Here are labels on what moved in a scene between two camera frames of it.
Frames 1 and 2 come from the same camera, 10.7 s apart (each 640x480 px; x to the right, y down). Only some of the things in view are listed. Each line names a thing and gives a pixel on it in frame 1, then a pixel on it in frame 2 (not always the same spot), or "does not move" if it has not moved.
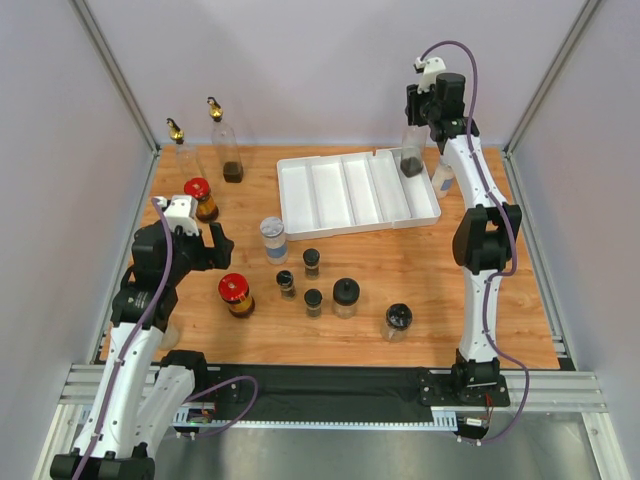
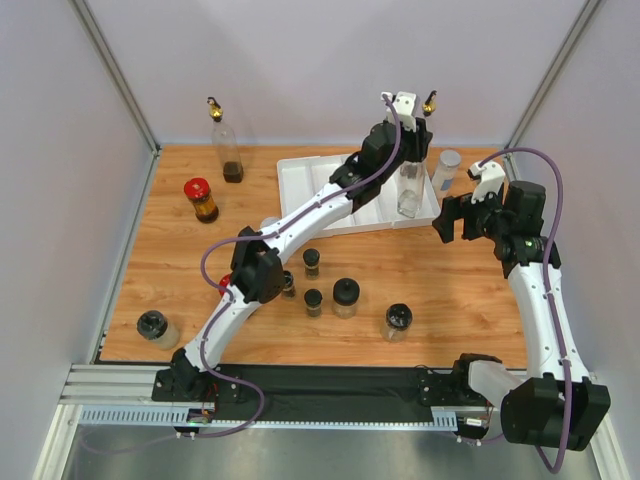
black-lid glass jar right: [398, 317] does not move
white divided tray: [353, 192] does not move
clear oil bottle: [188, 161] to [411, 188]
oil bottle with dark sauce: [226, 144] does not move
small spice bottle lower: [313, 298] does not move
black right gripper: [413, 106] to [465, 217]
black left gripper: [217, 257] to [420, 139]
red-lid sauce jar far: [198, 188] does not move
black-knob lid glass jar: [345, 295] does not move
